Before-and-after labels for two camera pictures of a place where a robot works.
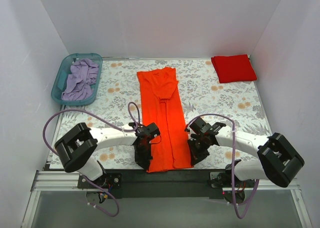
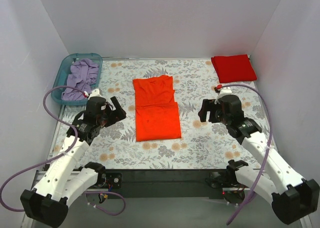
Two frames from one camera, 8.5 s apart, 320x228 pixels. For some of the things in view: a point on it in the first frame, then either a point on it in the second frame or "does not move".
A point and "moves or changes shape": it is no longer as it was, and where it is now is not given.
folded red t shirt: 236,68 does not move
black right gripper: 196,150 -> 208,112
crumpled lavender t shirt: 83,74 does not move
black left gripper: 142,155 -> 113,113
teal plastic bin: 76,79 does not move
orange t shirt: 161,104 moves or changes shape
